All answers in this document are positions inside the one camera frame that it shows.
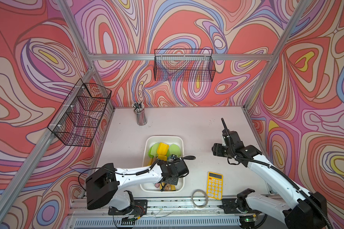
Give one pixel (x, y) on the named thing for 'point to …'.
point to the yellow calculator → (214, 185)
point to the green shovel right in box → (174, 149)
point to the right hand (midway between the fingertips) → (218, 153)
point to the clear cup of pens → (138, 108)
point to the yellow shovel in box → (162, 150)
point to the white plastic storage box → (148, 141)
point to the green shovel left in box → (153, 151)
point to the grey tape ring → (192, 198)
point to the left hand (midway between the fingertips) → (175, 180)
